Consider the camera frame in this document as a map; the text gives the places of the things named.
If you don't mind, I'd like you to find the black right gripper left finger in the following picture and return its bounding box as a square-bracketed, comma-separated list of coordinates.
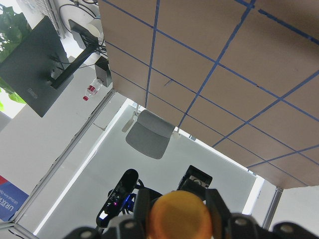
[65, 188, 151, 239]

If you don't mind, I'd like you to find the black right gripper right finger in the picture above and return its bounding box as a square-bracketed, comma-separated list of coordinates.
[205, 189, 318, 239]

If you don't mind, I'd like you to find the yellow push button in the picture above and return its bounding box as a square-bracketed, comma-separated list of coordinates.
[146, 191, 213, 239]

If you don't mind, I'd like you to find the grey office chair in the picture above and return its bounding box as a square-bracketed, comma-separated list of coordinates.
[122, 110, 175, 159]

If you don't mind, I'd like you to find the plastic water bottle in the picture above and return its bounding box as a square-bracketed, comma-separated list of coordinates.
[83, 78, 103, 101]

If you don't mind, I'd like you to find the black monitor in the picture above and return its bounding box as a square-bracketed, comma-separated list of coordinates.
[0, 16, 73, 117]

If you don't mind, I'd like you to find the white paper cup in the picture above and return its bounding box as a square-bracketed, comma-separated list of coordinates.
[86, 18, 103, 37]

